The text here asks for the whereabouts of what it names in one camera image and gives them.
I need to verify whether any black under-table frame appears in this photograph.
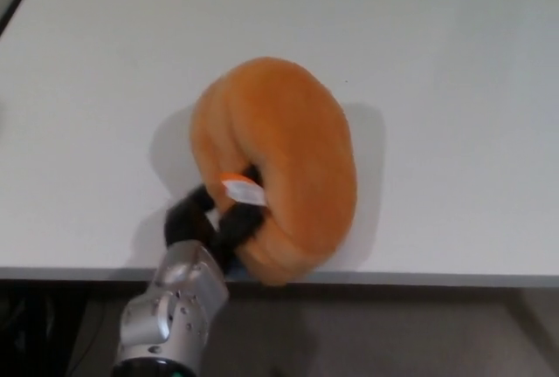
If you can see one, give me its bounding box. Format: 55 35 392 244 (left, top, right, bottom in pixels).
0 280 91 377

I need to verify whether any orange plush soft plate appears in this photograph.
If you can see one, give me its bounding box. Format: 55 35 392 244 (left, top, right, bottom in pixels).
190 57 358 286

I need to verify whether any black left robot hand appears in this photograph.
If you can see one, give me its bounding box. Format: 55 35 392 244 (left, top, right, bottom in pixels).
162 166 267 274

